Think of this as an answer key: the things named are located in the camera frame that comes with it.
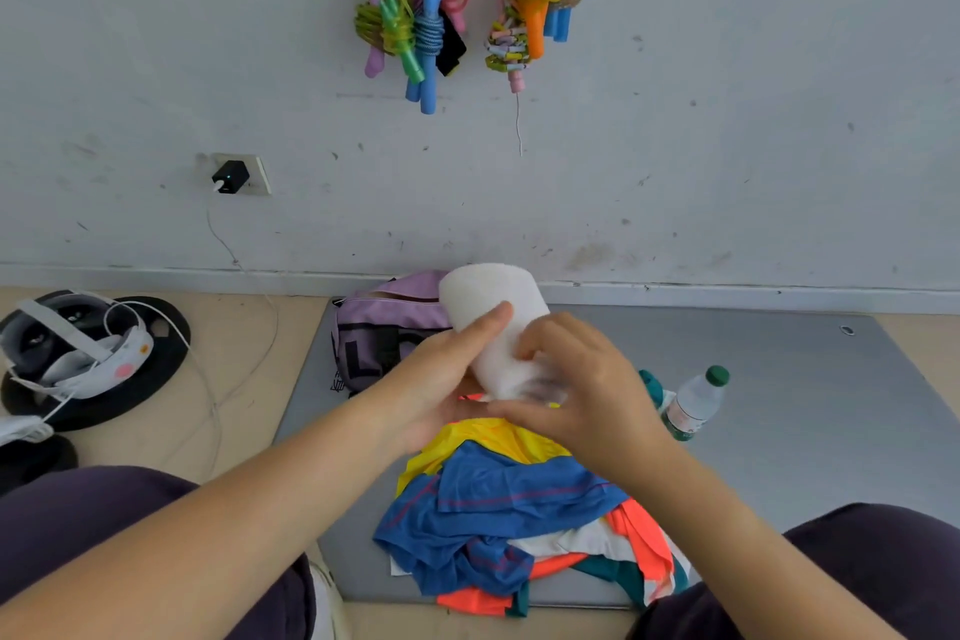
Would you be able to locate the small white device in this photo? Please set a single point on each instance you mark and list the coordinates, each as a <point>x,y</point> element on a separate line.
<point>22,429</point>

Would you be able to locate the person's right forearm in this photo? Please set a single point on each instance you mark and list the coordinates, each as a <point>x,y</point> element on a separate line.
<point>750,557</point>

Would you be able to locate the white towel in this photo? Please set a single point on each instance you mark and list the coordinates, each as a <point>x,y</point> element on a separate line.
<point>487,294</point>

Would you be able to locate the black hanging tag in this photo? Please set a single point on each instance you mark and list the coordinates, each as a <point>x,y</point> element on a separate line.
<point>450,47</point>

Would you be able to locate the grey floor mat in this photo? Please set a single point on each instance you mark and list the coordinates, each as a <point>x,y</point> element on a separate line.
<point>787,422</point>

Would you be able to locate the person's right leg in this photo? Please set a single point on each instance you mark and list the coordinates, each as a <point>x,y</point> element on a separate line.
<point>885,564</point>

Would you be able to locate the neon orange garment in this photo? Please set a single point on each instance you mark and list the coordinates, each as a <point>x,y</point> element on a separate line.
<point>645,534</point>

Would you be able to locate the person's right thumb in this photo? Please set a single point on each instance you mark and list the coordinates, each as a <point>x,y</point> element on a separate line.
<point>521,413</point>

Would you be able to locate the person's leg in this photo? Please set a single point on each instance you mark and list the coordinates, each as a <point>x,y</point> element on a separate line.
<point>885,564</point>
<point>90,504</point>

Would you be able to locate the person's left leg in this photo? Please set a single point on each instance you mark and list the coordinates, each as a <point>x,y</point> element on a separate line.
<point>90,504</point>

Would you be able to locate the person's left thumb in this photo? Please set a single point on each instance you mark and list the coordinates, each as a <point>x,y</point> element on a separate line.
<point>480,332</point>

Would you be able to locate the clear green-capped water bottle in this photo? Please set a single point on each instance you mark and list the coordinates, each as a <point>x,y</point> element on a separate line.
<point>694,403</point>

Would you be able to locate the small teal cloth piece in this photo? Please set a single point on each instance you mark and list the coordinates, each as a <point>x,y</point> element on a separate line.
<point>651,386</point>

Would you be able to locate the lilac sports bag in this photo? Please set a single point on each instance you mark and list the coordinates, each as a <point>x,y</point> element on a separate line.
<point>375,332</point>

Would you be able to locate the person's right hand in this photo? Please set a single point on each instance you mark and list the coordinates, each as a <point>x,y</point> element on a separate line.
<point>600,407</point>

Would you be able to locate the teal garment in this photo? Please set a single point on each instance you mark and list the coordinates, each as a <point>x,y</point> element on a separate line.
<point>622,576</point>

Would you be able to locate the blue garment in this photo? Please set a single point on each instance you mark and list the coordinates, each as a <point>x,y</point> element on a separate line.
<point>487,504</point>

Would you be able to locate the white garment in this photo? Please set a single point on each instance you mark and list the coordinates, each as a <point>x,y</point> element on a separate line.
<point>577,542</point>

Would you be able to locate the person's left hand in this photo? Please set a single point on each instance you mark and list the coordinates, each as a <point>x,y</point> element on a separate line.
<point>427,384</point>

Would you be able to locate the white headset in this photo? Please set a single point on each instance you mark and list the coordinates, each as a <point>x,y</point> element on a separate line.
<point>82,362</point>

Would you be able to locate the yellow garment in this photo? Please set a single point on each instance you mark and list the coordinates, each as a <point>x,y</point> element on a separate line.
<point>487,437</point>

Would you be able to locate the white shoe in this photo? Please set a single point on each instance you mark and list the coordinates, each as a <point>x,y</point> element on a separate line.
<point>327,602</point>

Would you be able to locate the person's left forearm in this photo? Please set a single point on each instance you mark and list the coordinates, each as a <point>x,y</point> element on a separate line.
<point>202,519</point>

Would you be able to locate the black object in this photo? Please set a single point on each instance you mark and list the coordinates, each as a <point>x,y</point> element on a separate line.
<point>34,463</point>

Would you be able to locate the white wall socket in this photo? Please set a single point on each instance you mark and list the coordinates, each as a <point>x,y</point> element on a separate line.
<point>259,176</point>

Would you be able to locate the black charger plug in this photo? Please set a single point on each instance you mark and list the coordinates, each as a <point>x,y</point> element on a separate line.
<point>231,176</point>

